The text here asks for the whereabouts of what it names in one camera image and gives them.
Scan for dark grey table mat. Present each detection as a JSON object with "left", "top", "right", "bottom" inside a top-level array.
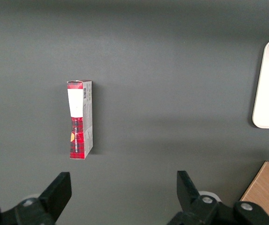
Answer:
[{"left": 0, "top": 0, "right": 269, "bottom": 225}]

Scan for oak wooden drawer cabinet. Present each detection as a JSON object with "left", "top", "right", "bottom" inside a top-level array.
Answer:
[{"left": 239, "top": 161, "right": 269, "bottom": 225}]

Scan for red plaid carton box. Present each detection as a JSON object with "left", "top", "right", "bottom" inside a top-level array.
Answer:
[{"left": 66, "top": 80, "right": 94, "bottom": 160}]

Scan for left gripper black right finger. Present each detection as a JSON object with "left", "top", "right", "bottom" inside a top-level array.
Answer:
[{"left": 167, "top": 170, "right": 269, "bottom": 225}]

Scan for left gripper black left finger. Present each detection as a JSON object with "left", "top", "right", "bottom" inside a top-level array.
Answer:
[{"left": 0, "top": 172, "right": 73, "bottom": 225}]

